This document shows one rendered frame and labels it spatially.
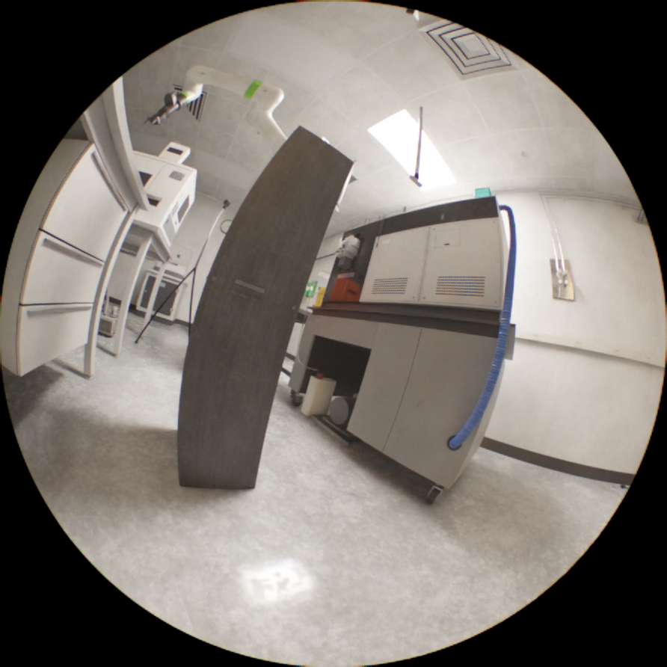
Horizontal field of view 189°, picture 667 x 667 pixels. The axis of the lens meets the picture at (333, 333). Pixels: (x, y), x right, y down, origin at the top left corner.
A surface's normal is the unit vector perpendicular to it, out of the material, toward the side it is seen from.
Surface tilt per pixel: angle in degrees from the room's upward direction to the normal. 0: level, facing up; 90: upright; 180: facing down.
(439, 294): 90
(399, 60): 180
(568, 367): 90
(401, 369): 90
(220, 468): 90
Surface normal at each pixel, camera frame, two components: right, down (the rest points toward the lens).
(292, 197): 0.58, 0.12
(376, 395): -0.74, -0.26
